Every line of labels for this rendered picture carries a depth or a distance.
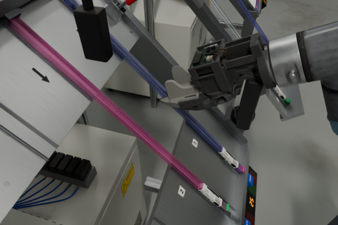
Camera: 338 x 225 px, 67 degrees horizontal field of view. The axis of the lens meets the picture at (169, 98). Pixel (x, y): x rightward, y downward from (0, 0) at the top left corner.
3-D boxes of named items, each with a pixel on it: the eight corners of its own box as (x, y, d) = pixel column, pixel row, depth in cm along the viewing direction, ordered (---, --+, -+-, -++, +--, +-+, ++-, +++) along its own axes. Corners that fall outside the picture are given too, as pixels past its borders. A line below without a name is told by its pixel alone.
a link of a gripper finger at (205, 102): (180, 91, 49) (225, 79, 45) (184, 98, 49) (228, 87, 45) (175, 107, 45) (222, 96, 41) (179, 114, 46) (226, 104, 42)
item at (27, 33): (223, 205, 52) (229, 204, 51) (222, 211, 51) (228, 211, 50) (2, 9, 34) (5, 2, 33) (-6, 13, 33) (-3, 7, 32)
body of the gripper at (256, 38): (193, 47, 46) (262, 25, 40) (212, 83, 51) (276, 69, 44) (183, 72, 41) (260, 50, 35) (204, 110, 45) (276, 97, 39)
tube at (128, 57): (239, 167, 61) (243, 166, 60) (238, 173, 60) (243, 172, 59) (67, -3, 43) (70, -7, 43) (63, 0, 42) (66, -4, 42)
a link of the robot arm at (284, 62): (304, 63, 42) (309, 95, 37) (275, 70, 45) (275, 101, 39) (294, 23, 39) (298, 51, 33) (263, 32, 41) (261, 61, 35)
